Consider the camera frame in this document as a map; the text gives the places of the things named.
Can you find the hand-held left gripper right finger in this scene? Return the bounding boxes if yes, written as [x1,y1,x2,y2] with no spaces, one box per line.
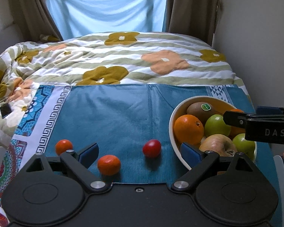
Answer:
[171,142,256,192]

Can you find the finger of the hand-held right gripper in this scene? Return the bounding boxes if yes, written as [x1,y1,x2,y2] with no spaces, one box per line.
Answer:
[223,110,249,130]
[255,106,284,116]

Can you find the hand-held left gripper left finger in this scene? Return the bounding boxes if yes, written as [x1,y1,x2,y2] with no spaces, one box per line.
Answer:
[25,142,109,193]

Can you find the green apple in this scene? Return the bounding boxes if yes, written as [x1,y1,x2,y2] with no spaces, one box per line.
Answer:
[204,114,232,137]
[232,133,255,160]

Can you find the large orange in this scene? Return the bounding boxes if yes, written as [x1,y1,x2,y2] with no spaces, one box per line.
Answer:
[173,115,204,146]

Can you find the small mandarin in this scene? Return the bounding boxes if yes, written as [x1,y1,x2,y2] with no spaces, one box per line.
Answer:
[55,139,74,156]
[97,155,122,176]

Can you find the wrinkled brown apple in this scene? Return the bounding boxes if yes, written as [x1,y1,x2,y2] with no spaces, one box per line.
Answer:
[199,134,238,157]

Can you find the cream bowl with yellow print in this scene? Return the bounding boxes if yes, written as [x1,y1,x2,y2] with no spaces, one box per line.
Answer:
[169,96,258,171]

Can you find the red cherry tomato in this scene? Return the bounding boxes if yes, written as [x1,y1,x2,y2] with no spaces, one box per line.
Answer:
[142,139,162,159]

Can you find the kiwi with green sticker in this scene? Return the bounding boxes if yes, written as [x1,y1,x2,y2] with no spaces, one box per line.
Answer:
[186,102,217,124]

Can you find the teal cloth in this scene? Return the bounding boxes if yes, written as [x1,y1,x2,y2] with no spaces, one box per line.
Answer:
[47,84,275,185]

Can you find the patterned white and blue cloth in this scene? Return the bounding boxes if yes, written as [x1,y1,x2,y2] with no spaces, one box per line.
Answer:
[0,85,73,227]

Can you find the black phone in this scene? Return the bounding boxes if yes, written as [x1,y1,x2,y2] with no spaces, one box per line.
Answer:
[0,103,13,119]

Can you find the floral striped blanket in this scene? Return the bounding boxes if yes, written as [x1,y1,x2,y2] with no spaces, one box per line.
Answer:
[0,31,249,147]

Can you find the brown curtain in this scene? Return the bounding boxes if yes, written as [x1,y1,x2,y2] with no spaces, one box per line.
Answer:
[6,0,63,42]
[166,0,220,48]

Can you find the light blue sheer curtain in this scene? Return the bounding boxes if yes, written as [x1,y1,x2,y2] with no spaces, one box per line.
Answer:
[44,0,168,40]

